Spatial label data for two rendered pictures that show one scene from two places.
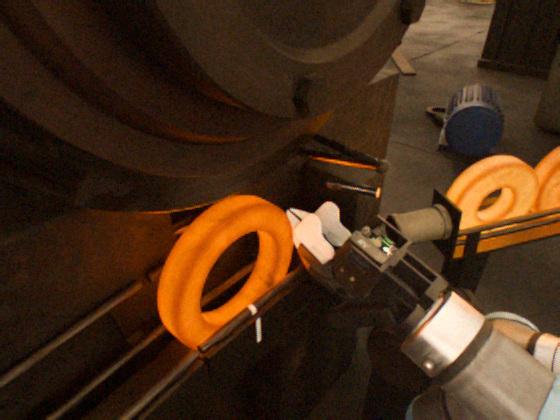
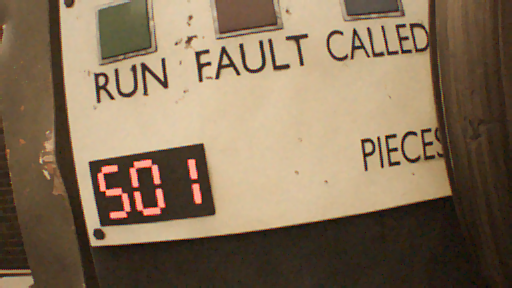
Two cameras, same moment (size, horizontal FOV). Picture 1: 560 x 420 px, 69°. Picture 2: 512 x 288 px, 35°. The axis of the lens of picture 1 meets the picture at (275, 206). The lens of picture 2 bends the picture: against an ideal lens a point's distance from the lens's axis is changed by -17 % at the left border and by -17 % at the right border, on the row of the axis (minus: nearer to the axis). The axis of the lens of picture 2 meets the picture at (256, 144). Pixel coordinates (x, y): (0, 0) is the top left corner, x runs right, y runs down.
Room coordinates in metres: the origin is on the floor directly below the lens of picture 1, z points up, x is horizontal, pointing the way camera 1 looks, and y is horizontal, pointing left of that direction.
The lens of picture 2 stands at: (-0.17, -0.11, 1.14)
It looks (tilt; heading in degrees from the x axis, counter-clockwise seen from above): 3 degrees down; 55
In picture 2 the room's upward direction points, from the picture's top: 9 degrees counter-clockwise
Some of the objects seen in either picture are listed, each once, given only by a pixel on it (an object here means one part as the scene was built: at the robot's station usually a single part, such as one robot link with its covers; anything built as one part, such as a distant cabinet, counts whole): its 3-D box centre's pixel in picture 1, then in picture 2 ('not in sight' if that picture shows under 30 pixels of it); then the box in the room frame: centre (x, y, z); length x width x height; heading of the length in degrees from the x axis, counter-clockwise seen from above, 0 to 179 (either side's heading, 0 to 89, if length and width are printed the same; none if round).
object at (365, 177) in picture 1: (337, 227); not in sight; (0.53, -0.10, 0.68); 0.11 x 0.08 x 0.24; 48
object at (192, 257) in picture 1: (232, 272); not in sight; (0.35, 0.05, 0.75); 0.18 x 0.03 x 0.18; 138
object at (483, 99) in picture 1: (472, 117); not in sight; (2.28, -1.16, 0.17); 0.57 x 0.31 x 0.34; 158
